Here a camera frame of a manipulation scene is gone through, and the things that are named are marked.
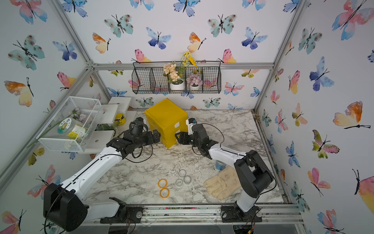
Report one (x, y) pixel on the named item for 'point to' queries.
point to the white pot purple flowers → (194, 82)
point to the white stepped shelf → (115, 116)
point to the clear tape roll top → (182, 173)
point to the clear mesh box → (84, 110)
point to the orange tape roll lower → (160, 194)
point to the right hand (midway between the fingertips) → (179, 133)
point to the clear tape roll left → (179, 183)
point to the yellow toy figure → (120, 119)
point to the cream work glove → (225, 183)
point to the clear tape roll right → (187, 179)
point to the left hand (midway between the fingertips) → (155, 134)
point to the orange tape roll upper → (162, 183)
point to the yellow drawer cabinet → (169, 119)
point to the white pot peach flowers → (175, 84)
